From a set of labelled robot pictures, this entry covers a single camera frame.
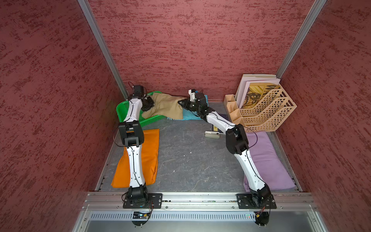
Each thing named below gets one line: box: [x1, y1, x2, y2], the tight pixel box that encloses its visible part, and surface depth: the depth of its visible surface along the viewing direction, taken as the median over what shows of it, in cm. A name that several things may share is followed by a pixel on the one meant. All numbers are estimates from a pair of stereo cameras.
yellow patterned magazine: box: [242, 82, 281, 109], surface depth 99 cm
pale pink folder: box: [235, 73, 281, 109], surface depth 99 cm
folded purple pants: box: [243, 131, 296, 192], surface depth 89 cm
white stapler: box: [204, 130, 220, 139], surface depth 102 cm
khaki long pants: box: [141, 92, 186, 120], surface depth 102 cm
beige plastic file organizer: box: [223, 83, 298, 133], surface depth 100 cm
